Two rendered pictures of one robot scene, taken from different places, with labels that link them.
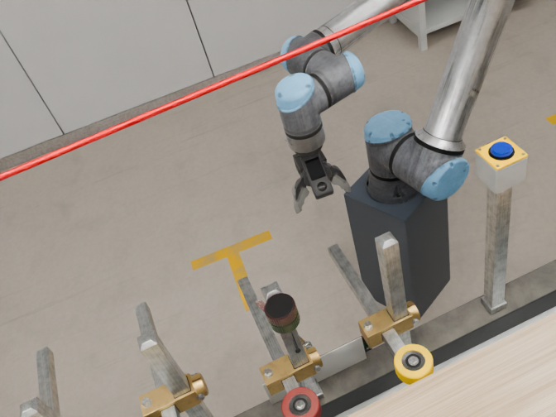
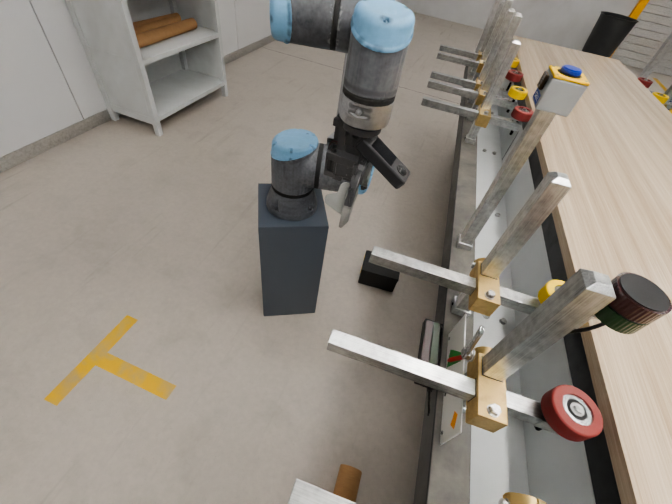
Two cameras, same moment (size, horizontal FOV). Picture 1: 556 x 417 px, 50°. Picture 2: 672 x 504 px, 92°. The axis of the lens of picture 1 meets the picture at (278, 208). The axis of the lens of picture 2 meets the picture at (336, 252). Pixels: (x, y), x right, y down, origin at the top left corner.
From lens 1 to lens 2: 1.21 m
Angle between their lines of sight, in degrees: 49
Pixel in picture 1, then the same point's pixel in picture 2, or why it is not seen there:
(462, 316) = (459, 262)
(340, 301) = (249, 332)
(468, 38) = not seen: hidden behind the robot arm
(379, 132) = (299, 146)
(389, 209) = (308, 223)
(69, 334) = not seen: outside the picture
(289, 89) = (391, 12)
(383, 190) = (299, 208)
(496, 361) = (587, 260)
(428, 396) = not seen: hidden behind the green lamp
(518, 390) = (617, 269)
